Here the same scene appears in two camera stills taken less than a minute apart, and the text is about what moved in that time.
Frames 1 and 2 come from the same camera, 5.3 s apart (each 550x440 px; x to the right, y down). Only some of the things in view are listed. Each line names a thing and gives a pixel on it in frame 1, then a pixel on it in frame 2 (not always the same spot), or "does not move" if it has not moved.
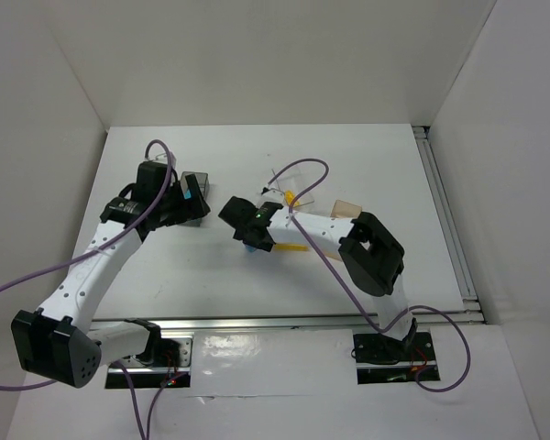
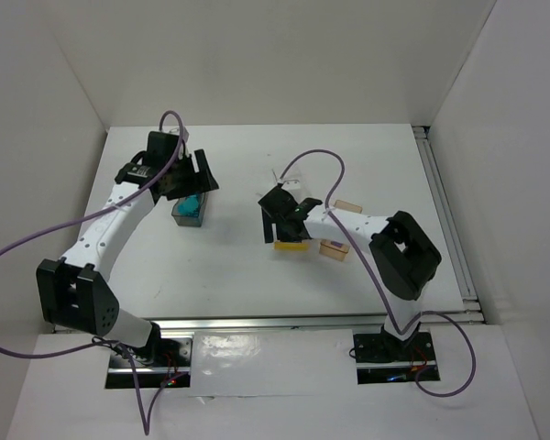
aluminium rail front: [425, 322] does not move
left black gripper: [194, 197] -> [192, 177]
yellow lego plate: [291, 247] does not move
